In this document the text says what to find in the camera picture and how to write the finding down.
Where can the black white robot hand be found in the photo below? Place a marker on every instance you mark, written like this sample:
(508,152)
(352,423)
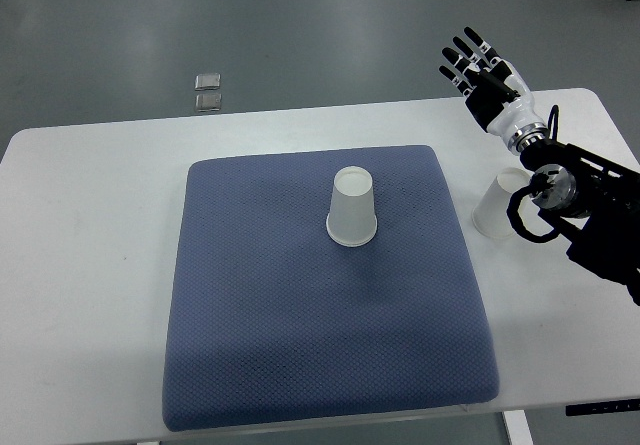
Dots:
(494,92)

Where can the white paper cup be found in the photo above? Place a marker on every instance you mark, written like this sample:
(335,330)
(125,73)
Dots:
(351,221)
(490,214)

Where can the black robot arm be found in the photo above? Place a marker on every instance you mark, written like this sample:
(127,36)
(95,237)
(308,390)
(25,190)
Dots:
(591,201)

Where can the upper metal floor plate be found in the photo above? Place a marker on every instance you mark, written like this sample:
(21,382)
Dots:
(207,81)

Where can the metal floor plate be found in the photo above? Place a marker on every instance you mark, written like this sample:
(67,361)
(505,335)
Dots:
(207,81)
(208,102)

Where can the lower metal floor plate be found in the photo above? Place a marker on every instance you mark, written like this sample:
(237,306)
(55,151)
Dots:
(208,102)

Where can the blue fabric cushion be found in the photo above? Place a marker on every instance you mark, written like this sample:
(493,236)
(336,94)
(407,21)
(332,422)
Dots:
(271,320)

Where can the black table control panel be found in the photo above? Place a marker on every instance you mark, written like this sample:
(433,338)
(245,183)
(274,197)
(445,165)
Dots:
(599,408)

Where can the white table leg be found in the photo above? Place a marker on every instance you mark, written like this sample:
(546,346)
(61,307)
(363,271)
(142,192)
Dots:
(517,428)

